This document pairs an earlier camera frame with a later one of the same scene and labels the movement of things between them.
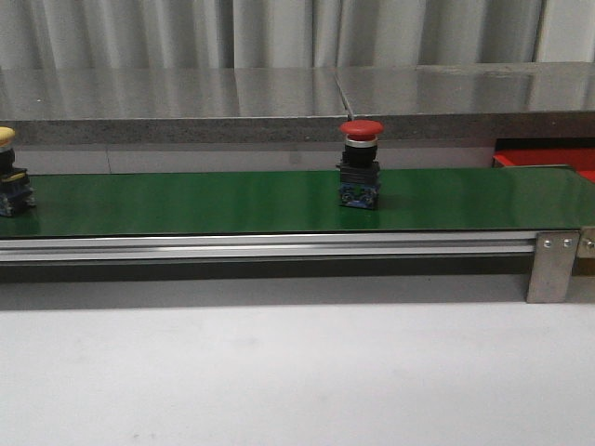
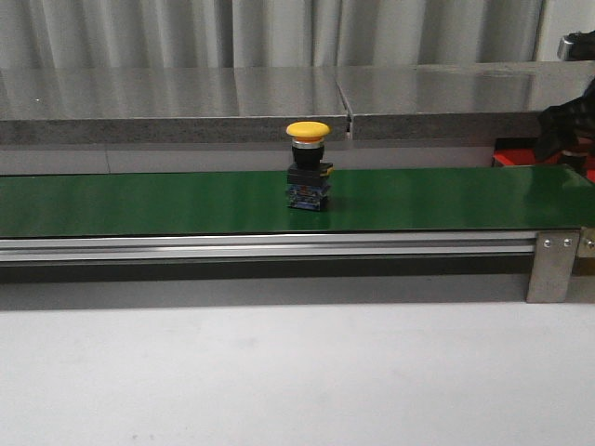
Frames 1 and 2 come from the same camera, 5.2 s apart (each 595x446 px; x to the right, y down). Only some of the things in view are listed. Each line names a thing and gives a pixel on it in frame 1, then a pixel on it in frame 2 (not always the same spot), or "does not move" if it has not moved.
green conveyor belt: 552,198 does not move
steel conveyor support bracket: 552,267 does not move
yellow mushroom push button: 16,191 to 307,176
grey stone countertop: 128,106 does not move
